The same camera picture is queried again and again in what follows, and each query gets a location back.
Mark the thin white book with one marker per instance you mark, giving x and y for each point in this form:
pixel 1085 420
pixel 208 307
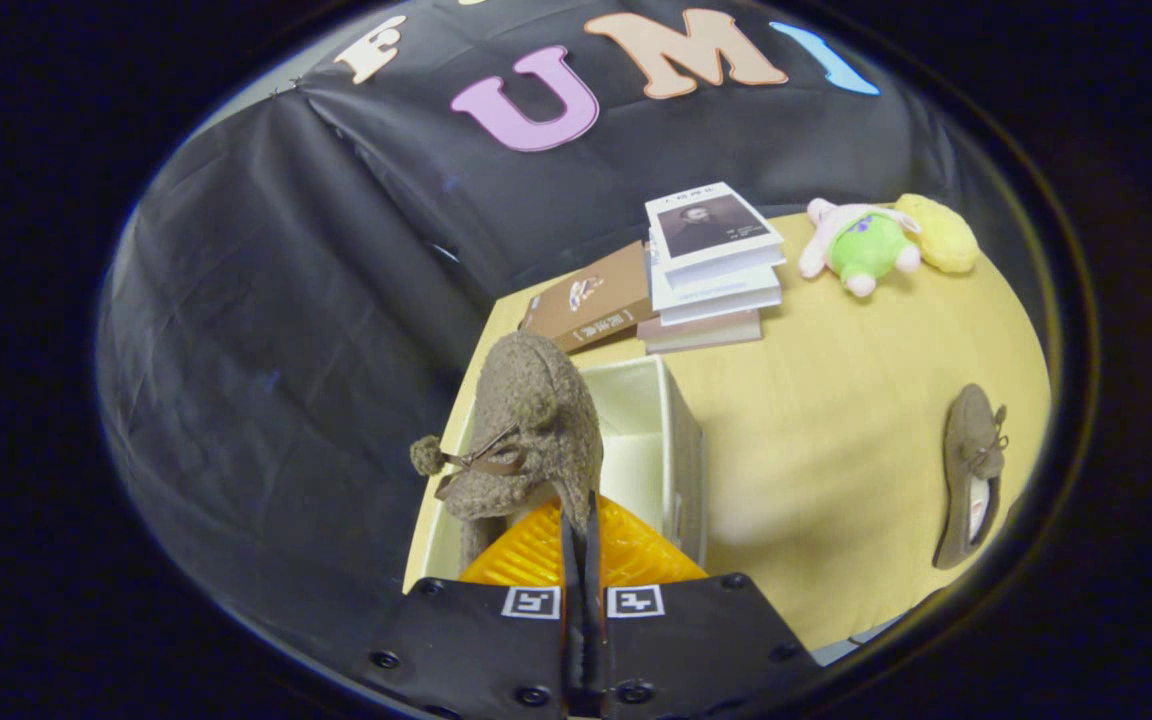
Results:
pixel 721 310

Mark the white book with portrait cover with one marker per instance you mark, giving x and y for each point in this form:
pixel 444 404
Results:
pixel 711 225

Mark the pale pink book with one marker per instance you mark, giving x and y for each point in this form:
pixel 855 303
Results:
pixel 701 333

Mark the cream fabric storage box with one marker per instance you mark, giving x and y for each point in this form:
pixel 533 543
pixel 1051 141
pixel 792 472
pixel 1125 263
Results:
pixel 636 400

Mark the brown fuzzy shoe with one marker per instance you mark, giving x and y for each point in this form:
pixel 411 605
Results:
pixel 966 440
pixel 536 420

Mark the yellow plush toy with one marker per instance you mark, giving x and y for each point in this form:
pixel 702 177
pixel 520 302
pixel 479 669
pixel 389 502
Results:
pixel 941 235

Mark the green and pink plush toy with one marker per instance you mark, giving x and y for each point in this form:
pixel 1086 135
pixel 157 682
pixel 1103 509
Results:
pixel 866 250

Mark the thick white book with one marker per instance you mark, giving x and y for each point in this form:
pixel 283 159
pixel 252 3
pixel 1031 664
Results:
pixel 716 290

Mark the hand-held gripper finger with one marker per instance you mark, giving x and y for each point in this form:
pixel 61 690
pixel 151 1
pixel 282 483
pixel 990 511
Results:
pixel 595 640
pixel 573 640

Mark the brown book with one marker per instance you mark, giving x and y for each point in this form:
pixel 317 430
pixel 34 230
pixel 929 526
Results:
pixel 586 300

